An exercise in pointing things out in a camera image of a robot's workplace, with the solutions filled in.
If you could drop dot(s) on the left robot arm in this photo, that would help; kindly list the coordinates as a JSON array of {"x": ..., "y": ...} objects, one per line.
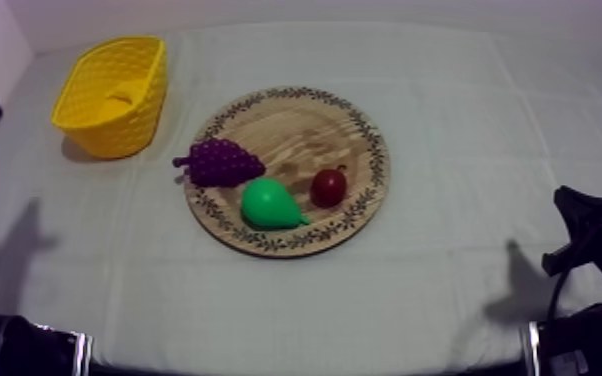
[{"x": 2, "y": 346}]

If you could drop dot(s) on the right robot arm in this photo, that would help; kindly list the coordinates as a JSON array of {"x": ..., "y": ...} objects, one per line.
[{"x": 590, "y": 341}]

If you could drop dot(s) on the yellow plastic basket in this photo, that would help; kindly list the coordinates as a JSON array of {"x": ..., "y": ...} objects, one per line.
[{"x": 91, "y": 126}]

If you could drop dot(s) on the yellow toy banana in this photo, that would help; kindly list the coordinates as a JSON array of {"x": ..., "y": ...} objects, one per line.
[{"x": 122, "y": 100}]

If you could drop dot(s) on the round wooden board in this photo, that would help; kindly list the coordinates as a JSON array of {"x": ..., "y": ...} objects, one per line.
[{"x": 301, "y": 131}]

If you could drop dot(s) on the silver metal bar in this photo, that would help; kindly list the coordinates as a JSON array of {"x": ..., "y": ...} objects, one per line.
[
  {"x": 83, "y": 354},
  {"x": 532, "y": 349}
]

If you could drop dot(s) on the purple toy grapes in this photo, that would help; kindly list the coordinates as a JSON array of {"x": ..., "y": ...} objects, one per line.
[{"x": 222, "y": 162}]

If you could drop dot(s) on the small red fruit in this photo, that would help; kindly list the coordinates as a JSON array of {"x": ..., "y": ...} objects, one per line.
[{"x": 328, "y": 188}]

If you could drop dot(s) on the green toy pear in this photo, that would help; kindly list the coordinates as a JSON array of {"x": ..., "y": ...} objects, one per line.
[{"x": 269, "y": 206}]

